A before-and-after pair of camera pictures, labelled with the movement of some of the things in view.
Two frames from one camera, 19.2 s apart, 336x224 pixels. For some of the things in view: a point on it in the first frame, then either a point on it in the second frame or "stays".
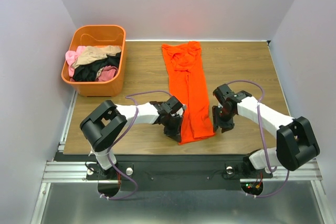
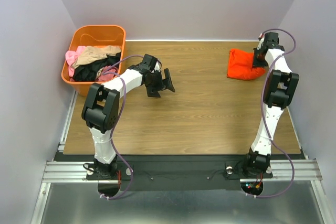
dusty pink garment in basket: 107,73 stays
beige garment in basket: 90,53 stays
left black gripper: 172,128 → 158,83
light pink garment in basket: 70,56 stays
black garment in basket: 87,72 stays
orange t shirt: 185,62 → 240,65
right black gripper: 223,121 → 259,60
